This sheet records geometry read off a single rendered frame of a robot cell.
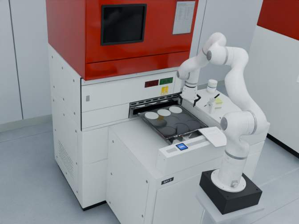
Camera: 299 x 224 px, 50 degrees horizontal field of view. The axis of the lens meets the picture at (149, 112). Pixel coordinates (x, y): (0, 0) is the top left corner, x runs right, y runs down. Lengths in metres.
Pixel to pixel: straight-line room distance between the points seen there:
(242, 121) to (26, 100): 2.64
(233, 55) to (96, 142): 1.16
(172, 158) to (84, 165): 0.81
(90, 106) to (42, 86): 1.59
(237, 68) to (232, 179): 0.58
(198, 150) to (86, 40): 0.93
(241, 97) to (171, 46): 0.76
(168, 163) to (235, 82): 0.60
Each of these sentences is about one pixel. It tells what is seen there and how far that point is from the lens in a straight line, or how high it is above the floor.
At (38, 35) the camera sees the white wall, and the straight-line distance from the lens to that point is 3.49.
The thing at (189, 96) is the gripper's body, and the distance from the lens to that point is 2.26.
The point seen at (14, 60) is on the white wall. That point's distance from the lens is 3.51.
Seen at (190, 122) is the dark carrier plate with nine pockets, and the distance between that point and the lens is 2.33.
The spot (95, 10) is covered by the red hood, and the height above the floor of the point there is 1.65.
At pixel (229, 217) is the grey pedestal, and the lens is 1.80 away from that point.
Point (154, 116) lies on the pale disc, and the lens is 2.33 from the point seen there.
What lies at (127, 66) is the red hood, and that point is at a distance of 2.11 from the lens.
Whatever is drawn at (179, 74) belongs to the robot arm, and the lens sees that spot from 2.14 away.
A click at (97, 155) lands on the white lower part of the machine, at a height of 0.58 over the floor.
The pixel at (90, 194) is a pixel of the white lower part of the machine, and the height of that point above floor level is 0.20.
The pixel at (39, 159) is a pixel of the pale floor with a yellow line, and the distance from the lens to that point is 3.37.
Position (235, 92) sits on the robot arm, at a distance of 1.68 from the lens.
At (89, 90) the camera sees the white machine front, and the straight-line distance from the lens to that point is 2.12.
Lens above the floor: 2.08
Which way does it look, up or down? 30 degrees down
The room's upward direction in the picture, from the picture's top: 7 degrees clockwise
